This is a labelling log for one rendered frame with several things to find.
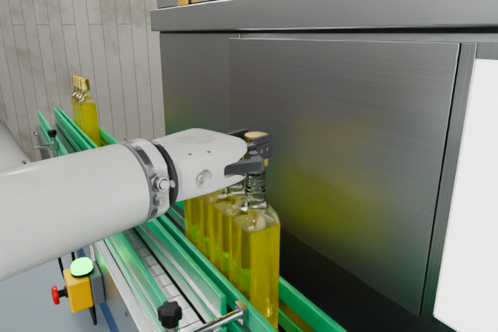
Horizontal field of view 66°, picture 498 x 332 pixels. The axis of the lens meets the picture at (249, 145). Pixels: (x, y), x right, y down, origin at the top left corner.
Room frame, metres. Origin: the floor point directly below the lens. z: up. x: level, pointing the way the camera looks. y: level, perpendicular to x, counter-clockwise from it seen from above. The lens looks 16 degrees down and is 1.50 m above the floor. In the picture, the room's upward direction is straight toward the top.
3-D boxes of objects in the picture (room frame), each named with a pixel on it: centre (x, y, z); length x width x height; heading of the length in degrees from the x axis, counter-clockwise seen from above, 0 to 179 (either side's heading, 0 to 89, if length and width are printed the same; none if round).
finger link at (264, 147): (0.46, -0.02, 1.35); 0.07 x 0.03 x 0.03; 138
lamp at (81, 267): (0.73, 0.37, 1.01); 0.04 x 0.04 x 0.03
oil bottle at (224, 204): (0.55, 0.02, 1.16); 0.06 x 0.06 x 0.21; 34
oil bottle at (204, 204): (0.60, 0.06, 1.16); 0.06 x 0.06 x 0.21; 34
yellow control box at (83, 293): (0.73, 0.37, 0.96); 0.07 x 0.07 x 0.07; 33
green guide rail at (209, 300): (1.20, 0.52, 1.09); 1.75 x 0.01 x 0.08; 33
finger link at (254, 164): (0.42, 0.02, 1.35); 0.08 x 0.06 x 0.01; 80
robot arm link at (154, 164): (0.37, 0.11, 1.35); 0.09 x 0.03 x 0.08; 49
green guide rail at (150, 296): (1.16, 0.58, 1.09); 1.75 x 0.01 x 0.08; 33
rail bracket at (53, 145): (1.26, 0.70, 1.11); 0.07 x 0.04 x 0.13; 123
